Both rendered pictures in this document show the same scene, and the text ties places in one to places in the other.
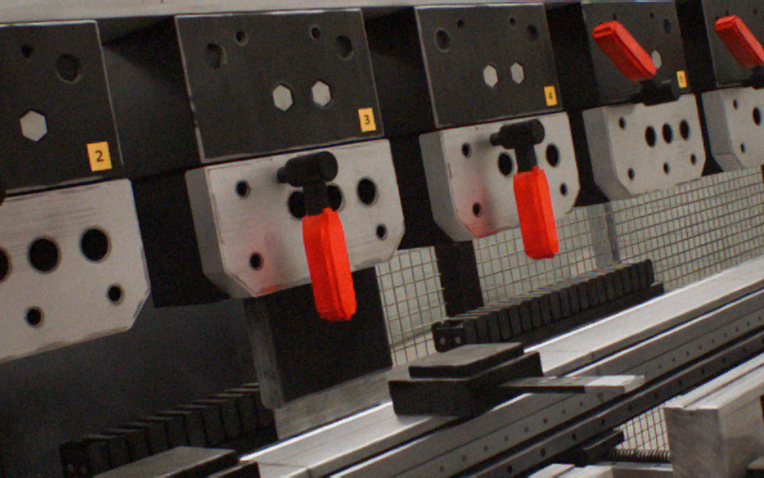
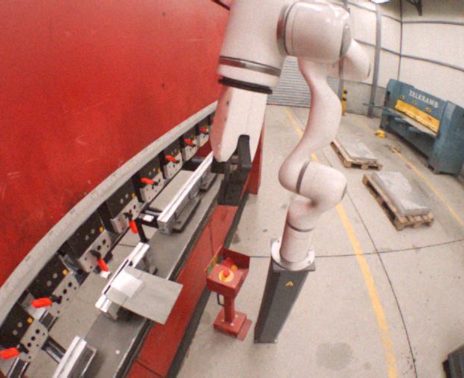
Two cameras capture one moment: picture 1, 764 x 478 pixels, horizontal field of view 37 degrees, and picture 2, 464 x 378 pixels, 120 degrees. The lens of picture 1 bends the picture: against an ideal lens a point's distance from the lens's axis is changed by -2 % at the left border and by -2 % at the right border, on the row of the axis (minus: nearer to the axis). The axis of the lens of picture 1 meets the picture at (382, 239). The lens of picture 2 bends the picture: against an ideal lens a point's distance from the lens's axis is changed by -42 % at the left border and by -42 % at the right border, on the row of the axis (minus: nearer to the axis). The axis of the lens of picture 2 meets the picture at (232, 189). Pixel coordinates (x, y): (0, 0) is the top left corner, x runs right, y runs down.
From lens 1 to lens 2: 0.54 m
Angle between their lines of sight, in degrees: 42
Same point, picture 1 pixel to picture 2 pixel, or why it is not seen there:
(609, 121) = (144, 191)
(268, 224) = (91, 260)
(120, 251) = (73, 282)
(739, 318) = not seen: hidden behind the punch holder
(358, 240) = (104, 250)
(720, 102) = (167, 168)
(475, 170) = (121, 222)
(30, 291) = (65, 297)
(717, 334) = not seen: hidden behind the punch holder
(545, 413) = not seen: hidden behind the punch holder
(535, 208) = (133, 227)
